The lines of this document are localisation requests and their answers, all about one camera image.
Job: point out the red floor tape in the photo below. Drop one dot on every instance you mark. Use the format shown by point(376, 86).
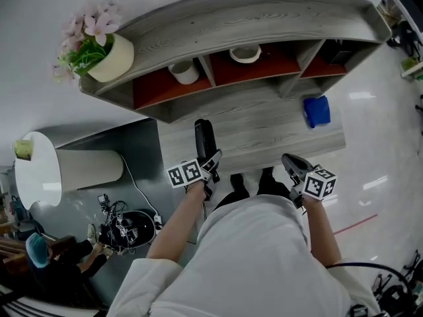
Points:
point(355, 224)

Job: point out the white round side table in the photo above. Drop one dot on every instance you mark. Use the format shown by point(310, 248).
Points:
point(36, 170)

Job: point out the black helmet with gear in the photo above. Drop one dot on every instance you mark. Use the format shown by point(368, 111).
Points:
point(135, 226)

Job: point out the person's left black shoe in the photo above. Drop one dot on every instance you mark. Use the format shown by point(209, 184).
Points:
point(238, 183)

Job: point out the green tissue box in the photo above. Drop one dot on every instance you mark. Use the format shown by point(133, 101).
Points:
point(23, 149)

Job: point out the person's white shirt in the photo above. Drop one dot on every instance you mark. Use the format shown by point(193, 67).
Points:
point(251, 259)

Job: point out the grey wooden desk hutch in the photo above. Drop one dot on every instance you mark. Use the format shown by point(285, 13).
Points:
point(248, 18)

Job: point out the person's right forearm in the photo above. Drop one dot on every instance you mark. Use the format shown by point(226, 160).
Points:
point(322, 233)

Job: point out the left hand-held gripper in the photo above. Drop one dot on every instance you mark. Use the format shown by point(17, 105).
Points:
point(185, 173)

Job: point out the person's black trousers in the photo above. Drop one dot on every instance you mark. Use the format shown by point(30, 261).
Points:
point(274, 188)

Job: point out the white power strip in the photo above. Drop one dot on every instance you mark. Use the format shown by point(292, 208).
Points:
point(158, 221)

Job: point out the person's right black shoe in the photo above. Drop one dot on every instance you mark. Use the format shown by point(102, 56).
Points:
point(266, 175)

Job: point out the white bowl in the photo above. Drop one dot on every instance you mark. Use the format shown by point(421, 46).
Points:
point(244, 55)

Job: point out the black white striped frame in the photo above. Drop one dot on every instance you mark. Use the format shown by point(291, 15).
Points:
point(20, 304)

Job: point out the pink flowers in cream pot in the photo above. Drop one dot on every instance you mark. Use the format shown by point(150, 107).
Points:
point(115, 58)

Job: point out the white cylindrical cup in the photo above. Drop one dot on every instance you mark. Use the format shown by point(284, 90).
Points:
point(185, 73)

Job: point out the blue cloth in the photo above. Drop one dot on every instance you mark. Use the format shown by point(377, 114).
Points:
point(317, 112)

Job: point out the black pen holder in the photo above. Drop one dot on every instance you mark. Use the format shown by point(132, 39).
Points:
point(342, 55)

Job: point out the person's left forearm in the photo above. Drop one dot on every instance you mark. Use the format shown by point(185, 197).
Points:
point(175, 226)

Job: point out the brown wooden bench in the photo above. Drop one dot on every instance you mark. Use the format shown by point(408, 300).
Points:
point(13, 253)

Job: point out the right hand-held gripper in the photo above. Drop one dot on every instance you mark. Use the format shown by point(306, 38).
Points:
point(319, 185)

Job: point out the person's black shoe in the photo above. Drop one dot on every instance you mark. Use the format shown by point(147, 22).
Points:
point(238, 183)
point(266, 175)

